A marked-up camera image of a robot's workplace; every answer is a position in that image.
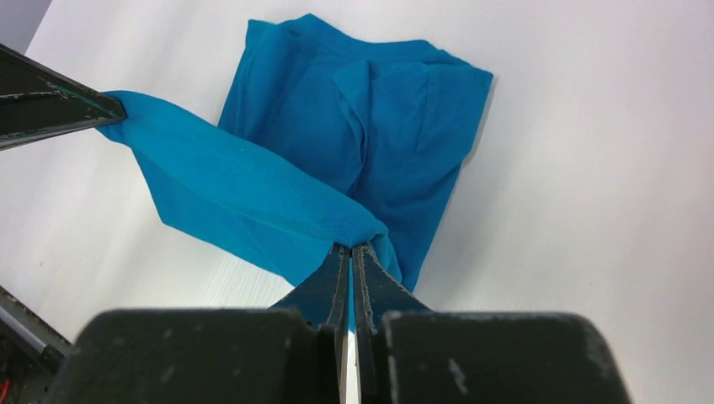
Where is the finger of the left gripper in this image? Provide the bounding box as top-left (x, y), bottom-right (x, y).
top-left (1, 45), bottom-right (126, 151)

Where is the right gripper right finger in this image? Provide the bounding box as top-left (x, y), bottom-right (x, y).
top-left (352, 244), bottom-right (630, 403)

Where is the blue t-shirt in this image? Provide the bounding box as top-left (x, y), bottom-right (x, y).
top-left (100, 14), bottom-right (493, 290)

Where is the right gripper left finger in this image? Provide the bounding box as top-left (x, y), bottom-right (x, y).
top-left (47, 246), bottom-right (349, 403)

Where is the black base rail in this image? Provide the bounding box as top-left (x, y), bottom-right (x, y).
top-left (1, 289), bottom-right (72, 404)

